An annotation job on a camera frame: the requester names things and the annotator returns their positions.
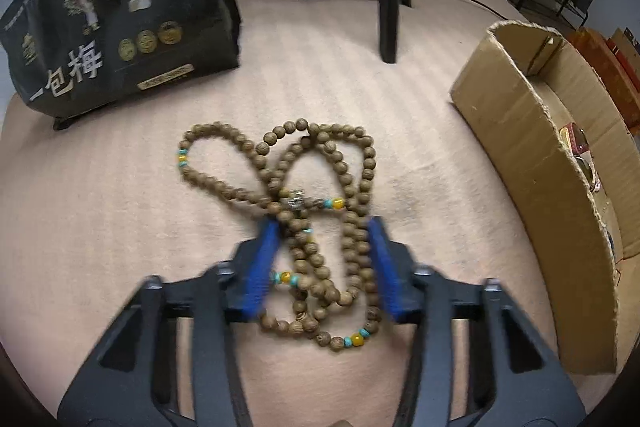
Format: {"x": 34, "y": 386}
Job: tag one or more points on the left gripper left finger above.
{"x": 130, "y": 377}

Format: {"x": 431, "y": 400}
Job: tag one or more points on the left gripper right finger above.
{"x": 515, "y": 379}

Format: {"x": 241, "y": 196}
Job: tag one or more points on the red leather strap watch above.
{"x": 575, "y": 139}

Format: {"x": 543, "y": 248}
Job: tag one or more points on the cardboard box tray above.
{"x": 521, "y": 85}

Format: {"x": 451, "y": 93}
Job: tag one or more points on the orange cloth covered box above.
{"x": 615, "y": 73}

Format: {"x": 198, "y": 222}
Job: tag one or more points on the black snack bag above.
{"x": 67, "y": 58}

